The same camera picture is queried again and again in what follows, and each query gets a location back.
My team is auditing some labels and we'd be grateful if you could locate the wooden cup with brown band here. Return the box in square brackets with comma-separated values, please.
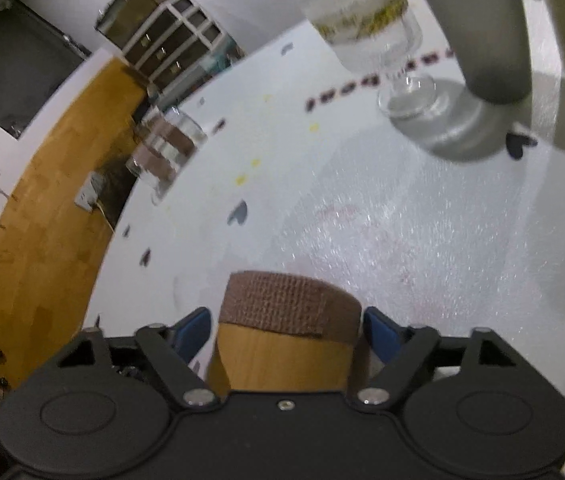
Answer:
[206, 271, 363, 396]

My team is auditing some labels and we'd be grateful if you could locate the clear glass with brown tape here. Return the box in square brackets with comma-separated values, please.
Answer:
[126, 106, 209, 200]

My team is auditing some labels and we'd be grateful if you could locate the white drawer cabinet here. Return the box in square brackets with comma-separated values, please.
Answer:
[122, 0, 228, 90]

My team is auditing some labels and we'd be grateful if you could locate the glass fish tank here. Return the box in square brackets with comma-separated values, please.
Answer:
[95, 0, 168, 49]

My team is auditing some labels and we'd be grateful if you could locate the ribbed stemmed glass goblet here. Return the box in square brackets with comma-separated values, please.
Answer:
[299, 0, 436, 119]

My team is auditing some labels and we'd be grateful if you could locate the frosted grey glass tumbler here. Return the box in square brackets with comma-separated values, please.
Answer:
[427, 0, 532, 105]

